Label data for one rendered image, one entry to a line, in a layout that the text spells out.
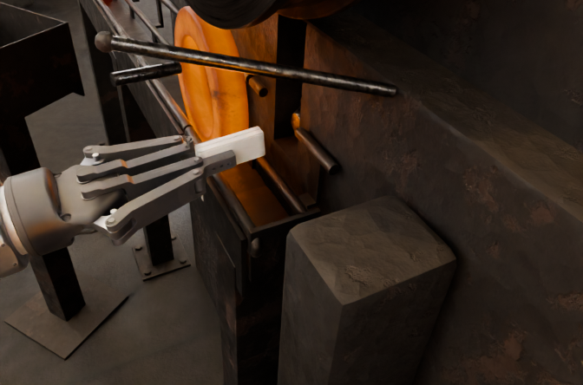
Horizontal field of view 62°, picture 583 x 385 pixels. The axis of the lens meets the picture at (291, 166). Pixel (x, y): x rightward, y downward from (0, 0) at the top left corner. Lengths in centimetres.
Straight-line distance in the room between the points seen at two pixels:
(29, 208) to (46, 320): 91
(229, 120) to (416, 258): 27
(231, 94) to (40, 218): 22
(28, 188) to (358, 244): 28
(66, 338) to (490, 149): 113
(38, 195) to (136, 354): 83
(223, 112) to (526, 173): 32
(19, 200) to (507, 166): 37
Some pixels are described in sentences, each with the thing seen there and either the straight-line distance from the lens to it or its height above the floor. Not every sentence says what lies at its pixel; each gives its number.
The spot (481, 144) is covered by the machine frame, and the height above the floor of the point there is 87.
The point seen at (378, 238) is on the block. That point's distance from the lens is 34.
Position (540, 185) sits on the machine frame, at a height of 87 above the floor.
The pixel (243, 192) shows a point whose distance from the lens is 59.
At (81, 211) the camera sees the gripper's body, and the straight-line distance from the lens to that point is 46.
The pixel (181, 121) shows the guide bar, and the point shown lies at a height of 71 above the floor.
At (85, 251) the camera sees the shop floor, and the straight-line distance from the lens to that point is 149.
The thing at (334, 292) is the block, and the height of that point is 80.
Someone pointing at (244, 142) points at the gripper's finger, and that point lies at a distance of 49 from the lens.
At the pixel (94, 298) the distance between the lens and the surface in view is 136.
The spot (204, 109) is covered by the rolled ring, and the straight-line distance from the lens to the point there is 66.
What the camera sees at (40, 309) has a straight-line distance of 138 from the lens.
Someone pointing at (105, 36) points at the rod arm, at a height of 91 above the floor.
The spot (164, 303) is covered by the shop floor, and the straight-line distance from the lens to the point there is 132.
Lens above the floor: 104
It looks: 37 degrees down
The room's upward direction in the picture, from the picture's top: 4 degrees clockwise
